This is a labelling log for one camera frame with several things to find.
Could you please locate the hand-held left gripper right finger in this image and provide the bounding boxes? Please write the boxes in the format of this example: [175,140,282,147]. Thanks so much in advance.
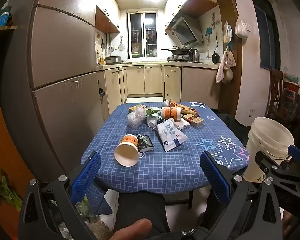
[199,151,284,240]

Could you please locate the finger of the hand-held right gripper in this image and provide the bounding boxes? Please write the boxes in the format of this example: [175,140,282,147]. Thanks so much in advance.
[287,144,300,166]
[254,150,300,200]

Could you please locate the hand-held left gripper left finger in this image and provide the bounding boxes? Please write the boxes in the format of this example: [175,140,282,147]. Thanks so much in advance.
[17,151,102,240]

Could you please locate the white plastic bucket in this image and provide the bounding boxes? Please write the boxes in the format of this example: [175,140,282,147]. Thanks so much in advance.
[242,117,295,183]

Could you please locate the golden cigarette box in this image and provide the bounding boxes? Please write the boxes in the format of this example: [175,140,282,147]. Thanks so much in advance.
[190,117,204,128]

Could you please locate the white blue printed pouch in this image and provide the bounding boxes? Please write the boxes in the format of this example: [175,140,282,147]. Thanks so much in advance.
[154,120,188,152]

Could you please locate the white pink medicine box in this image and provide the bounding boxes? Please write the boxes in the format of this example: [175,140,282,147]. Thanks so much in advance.
[175,119,191,130]

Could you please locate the clear plastic bag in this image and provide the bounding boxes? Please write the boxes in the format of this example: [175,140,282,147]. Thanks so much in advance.
[127,105,147,129]

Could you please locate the black trash bag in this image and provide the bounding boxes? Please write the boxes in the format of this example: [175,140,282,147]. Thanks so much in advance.
[98,87,107,103]

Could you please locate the person's left hand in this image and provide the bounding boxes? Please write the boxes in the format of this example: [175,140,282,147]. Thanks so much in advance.
[109,218,153,240]

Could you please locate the dark wooden sideboard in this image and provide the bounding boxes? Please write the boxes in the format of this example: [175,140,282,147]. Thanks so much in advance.
[281,90,300,145]

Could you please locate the table with blue checkered tablecloth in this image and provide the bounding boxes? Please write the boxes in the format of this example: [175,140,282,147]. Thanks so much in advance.
[80,101,251,215]

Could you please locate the orange white paper cup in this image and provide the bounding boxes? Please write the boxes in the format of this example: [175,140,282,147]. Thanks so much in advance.
[114,134,140,167]
[161,107,183,120]

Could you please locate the person's leg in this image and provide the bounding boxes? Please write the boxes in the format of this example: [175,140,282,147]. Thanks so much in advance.
[113,191,171,233]

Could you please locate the wooden chair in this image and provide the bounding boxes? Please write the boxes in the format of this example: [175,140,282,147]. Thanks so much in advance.
[269,67,285,117]

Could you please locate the dark cigarette pack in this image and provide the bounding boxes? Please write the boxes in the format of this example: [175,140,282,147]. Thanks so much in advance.
[136,134,154,152]

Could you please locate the red flower pot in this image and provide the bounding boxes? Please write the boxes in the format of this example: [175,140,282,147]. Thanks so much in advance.
[283,75,300,93]

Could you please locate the orange snack packet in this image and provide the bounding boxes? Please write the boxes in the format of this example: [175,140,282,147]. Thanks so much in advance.
[169,99,199,117]

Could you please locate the green leafy vegetable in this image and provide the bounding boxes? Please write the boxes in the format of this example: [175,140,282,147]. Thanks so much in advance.
[0,169,23,212]

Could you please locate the green white medicine box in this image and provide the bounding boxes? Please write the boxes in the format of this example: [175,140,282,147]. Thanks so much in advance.
[146,107,163,120]

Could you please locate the pink hanging cloth bag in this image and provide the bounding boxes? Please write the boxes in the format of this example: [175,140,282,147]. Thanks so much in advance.
[215,50,237,84]

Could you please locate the brown refrigerator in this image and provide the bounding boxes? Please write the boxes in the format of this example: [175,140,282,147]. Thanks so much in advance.
[0,0,111,180]

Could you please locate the beige kitchen base cabinets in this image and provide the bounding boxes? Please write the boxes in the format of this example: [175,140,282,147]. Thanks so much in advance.
[96,62,220,109]

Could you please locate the silver cooking pot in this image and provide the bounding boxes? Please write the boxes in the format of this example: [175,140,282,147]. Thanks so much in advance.
[105,56,122,65]

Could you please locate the stainless steel kettle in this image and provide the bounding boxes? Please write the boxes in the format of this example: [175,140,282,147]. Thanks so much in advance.
[189,48,201,63]

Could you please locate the gas stove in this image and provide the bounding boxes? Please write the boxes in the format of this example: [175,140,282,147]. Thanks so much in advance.
[167,55,190,62]

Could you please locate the dark blue window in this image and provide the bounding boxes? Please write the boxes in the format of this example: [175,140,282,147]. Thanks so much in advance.
[249,0,282,71]

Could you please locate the black wok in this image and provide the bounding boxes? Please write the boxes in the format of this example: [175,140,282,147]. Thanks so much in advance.
[161,46,190,55]

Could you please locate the white hanging plastic bag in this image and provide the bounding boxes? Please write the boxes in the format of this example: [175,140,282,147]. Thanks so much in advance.
[235,17,248,39]

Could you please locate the yellowish hanging plastic bag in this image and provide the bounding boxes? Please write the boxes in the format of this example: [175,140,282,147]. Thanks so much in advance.
[222,21,233,43]

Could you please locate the range hood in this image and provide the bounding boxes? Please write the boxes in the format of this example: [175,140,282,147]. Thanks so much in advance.
[165,16,204,47]

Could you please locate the kitchen window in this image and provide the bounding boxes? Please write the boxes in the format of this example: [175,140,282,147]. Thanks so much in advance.
[127,11,163,59]

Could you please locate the flower wall stickers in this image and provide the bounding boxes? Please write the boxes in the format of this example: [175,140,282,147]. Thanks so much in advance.
[204,12,221,46]

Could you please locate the wall cabinet with wooden underside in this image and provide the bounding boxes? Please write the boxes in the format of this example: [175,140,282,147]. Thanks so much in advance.
[95,4,121,34]

